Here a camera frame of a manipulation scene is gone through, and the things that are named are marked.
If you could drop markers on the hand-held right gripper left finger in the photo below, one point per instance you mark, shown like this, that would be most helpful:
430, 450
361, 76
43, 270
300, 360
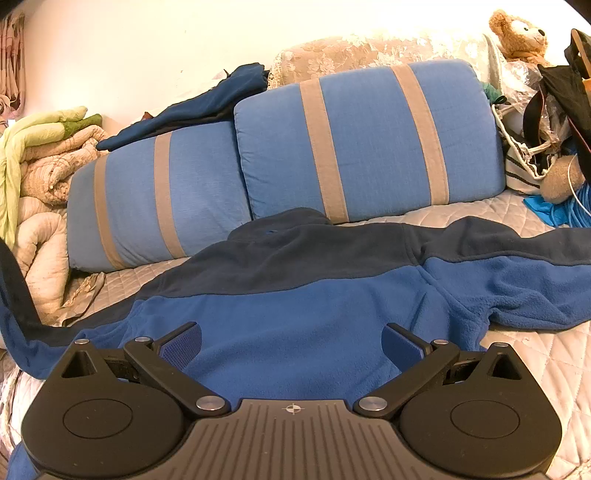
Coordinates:
184, 344

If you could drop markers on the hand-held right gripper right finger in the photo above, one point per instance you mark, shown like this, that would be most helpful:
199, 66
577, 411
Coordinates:
400, 345

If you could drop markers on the blue fleece jacket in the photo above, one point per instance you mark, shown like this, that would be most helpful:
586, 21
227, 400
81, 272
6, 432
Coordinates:
300, 314

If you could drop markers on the blue cushion with beige stripes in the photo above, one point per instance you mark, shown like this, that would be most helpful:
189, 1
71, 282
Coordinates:
203, 194
369, 147

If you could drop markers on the cream comforter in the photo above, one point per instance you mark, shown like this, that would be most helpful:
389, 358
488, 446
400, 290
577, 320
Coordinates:
41, 249

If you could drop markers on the bright blue cloth piece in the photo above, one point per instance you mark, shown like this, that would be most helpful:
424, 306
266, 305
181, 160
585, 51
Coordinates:
540, 205

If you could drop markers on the striped canvas tote bag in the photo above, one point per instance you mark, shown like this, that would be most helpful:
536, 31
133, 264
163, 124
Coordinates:
519, 173

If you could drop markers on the beige quilted blanket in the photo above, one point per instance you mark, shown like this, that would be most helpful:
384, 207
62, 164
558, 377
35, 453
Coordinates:
46, 170

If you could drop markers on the beige plush toy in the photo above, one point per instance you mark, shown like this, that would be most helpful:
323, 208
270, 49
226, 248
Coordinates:
561, 180

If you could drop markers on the dark blue garment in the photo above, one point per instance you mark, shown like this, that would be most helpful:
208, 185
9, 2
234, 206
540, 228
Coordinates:
198, 108

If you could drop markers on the green blanket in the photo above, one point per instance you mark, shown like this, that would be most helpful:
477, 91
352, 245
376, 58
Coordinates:
41, 124

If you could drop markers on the small green cloth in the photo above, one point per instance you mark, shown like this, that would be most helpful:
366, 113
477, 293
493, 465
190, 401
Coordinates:
490, 92

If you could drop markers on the clear plastic wrap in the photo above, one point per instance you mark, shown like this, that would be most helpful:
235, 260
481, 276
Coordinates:
519, 78

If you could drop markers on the floral sofa cover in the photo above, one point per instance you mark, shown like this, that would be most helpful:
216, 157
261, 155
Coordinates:
360, 53

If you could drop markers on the black bag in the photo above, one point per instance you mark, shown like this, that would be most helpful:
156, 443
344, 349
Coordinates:
563, 87

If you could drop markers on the brown teddy bear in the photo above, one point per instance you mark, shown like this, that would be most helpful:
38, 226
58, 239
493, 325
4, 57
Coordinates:
519, 34

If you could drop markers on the floral curtain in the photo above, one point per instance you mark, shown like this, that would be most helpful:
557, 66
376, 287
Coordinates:
11, 46

